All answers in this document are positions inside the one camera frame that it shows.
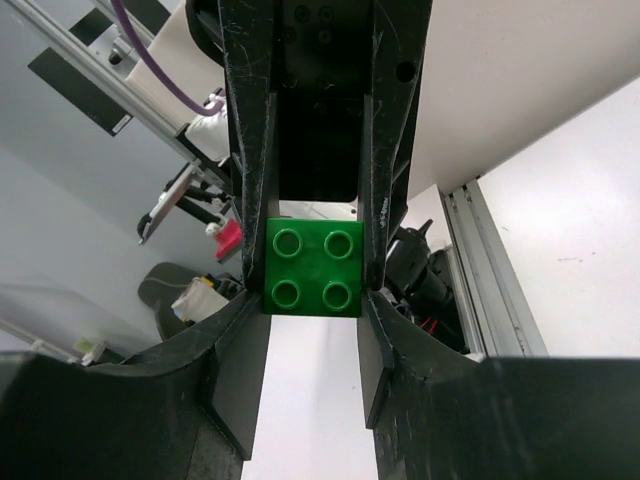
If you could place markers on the grey bag in background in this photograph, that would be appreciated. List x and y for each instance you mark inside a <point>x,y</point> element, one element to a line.
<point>180,297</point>

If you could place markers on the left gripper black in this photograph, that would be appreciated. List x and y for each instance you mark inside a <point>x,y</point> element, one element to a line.
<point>296,74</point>

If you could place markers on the aluminium frame rail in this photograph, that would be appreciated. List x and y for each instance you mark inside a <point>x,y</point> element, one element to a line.
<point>496,316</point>

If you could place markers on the red clamp in background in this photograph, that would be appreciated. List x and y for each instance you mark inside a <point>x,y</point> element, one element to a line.
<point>227,236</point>

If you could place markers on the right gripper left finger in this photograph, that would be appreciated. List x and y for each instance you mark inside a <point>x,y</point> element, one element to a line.
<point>184,409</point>

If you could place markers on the small green lego brick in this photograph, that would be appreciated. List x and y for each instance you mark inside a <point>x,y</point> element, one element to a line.
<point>313,267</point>

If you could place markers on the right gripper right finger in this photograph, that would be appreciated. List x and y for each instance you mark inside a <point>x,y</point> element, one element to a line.
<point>436,414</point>

